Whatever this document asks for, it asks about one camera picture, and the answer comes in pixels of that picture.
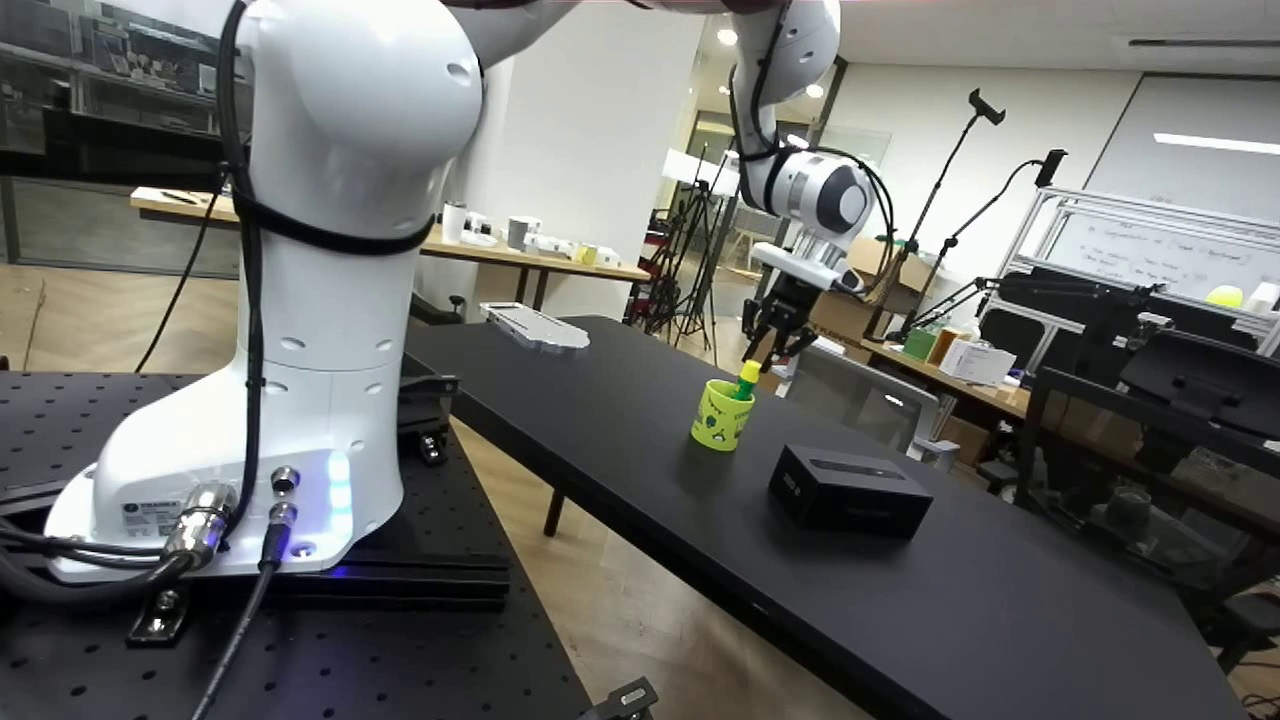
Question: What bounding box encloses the wooden background table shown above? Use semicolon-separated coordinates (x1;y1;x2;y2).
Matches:
127;184;655;311

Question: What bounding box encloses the green mug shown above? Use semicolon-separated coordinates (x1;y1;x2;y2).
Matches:
687;376;762;461

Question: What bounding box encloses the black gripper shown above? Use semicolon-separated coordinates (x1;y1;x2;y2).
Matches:
740;277;828;374

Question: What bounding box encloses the thin black base cable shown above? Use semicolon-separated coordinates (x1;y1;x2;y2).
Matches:
188;463;305;720

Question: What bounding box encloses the black box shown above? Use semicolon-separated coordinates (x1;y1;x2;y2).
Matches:
766;438;941;546

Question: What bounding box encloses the metal mounting clamp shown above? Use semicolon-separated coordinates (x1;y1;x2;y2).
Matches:
125;579;193;652
578;673;664;720

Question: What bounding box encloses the silver metal stand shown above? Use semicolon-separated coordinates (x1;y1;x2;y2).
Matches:
783;340;960;463

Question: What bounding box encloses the whiteboard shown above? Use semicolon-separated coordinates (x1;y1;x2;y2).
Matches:
1010;180;1280;311

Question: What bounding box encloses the black perforated breadboard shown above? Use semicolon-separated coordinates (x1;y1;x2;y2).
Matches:
0;370;592;720

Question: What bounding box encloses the short black camera stand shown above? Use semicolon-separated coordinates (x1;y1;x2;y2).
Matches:
900;144;1074;338

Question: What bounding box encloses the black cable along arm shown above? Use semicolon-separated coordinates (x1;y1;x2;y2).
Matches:
131;0;438;546

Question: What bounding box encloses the white plastic tray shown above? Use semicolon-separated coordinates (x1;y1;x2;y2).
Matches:
479;295;597;355

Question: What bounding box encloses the thick grey connector cable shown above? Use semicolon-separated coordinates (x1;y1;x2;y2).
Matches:
0;486;241;615

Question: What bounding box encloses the tall black camera stand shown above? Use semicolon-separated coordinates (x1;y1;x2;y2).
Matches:
862;83;1012;340

